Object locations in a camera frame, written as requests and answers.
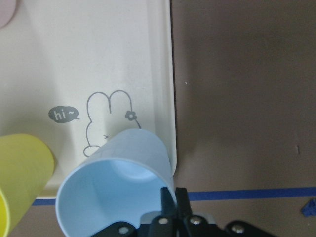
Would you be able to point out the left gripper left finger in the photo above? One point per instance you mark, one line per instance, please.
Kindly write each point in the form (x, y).
(168, 206)

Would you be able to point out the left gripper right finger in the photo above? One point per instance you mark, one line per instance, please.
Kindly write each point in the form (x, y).
(183, 203)

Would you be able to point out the blue cup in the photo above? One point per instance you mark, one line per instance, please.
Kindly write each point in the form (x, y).
(121, 181)

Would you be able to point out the yellow cup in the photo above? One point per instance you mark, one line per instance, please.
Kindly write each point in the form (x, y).
(26, 165)

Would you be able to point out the pink cup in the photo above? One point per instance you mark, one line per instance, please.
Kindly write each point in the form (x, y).
(7, 11)

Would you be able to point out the cream plastic tray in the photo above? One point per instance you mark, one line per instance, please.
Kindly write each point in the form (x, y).
(74, 73)

